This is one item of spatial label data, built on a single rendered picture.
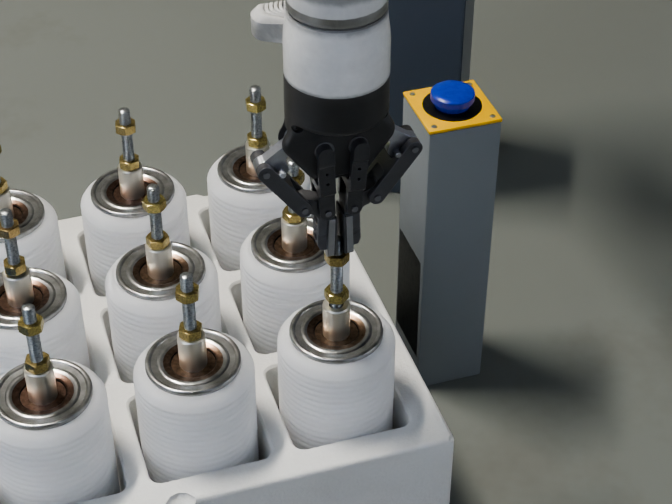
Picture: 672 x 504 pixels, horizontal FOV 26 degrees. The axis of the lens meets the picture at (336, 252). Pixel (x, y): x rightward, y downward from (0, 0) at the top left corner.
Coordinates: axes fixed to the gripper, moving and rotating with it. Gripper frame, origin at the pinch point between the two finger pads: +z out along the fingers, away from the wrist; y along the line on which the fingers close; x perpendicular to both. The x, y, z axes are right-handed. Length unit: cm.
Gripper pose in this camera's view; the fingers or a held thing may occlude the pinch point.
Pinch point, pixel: (336, 228)
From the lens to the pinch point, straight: 110.8
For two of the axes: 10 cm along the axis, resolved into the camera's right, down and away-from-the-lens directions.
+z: 0.0, 7.8, 6.3
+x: -2.9, -6.0, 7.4
